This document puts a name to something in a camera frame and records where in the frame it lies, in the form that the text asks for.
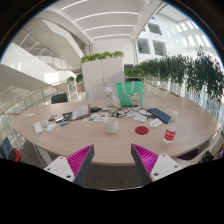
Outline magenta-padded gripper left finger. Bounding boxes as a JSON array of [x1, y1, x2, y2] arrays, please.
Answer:
[[43, 144, 96, 187]]

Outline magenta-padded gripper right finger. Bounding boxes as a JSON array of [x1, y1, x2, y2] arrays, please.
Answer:
[[130, 143, 184, 186]]

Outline clear red-label water bottle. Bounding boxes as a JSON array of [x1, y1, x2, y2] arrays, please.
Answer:
[[162, 110, 179, 145]]

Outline white computer mouse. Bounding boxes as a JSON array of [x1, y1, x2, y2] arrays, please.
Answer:
[[45, 123, 58, 132]]

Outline flat round red coaster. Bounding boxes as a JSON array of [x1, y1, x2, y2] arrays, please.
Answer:
[[134, 125, 150, 136]]

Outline small white paper packet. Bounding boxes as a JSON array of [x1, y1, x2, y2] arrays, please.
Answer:
[[149, 118, 163, 129]]

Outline white power strip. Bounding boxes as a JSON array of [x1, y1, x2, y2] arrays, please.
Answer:
[[33, 121, 44, 135]]

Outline red and black chair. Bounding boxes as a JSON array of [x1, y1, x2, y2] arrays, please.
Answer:
[[0, 136, 23, 163]]

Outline dark blue keyboard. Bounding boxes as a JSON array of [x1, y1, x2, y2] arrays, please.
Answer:
[[146, 107, 173, 125]]

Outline clear plastic packet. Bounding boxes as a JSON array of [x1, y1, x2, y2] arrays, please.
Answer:
[[133, 113, 148, 123]]

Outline open white booklet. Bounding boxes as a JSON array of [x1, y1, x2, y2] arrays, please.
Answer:
[[69, 104, 92, 121]]

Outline colourful sticker sheet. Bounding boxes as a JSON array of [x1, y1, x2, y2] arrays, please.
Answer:
[[82, 113, 108, 123]]

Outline white grid-pattern mug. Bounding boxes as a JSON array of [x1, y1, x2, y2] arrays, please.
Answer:
[[103, 116, 120, 135]]

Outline green cat-print tote bag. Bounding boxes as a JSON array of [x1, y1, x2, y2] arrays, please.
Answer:
[[115, 80, 145, 108]]

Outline translucent white shaker bottle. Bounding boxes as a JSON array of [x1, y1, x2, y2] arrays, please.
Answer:
[[103, 84, 115, 108]]

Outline potted green plants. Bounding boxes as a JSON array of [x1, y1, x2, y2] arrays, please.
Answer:
[[66, 73, 85, 93]]

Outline row of green plants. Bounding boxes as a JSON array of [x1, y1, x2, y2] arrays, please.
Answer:
[[134, 46, 224, 111]]

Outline low planter with greenery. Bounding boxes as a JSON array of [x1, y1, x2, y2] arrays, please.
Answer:
[[123, 67, 146, 83]]

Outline white cabinet with plants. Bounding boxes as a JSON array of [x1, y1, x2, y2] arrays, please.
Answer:
[[80, 50, 126, 98]]

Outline ceiling light strips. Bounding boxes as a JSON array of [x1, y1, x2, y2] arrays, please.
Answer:
[[59, 0, 139, 39]]

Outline tangled black cables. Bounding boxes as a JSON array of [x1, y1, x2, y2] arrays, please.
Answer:
[[108, 104, 153, 118]]

